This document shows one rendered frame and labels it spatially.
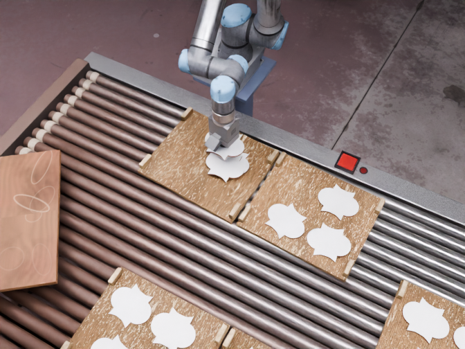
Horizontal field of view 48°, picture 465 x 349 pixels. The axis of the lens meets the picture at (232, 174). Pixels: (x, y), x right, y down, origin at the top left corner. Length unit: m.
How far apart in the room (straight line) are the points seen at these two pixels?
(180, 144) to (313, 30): 2.06
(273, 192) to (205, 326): 0.53
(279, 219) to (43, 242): 0.78
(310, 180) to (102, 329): 0.87
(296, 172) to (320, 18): 2.18
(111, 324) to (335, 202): 0.85
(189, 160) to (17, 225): 0.63
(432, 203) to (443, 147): 1.39
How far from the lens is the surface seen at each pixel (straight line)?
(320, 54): 3.68
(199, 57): 1.71
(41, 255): 1.74
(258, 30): 2.04
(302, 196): 1.86
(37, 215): 1.81
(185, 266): 1.76
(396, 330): 1.73
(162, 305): 1.70
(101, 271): 1.80
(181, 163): 1.93
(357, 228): 1.84
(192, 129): 2.02
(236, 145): 1.83
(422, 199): 1.98
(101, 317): 1.72
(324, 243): 1.78
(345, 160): 1.98
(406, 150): 3.27
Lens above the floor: 2.53
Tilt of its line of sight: 57 degrees down
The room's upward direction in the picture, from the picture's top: 1 degrees counter-clockwise
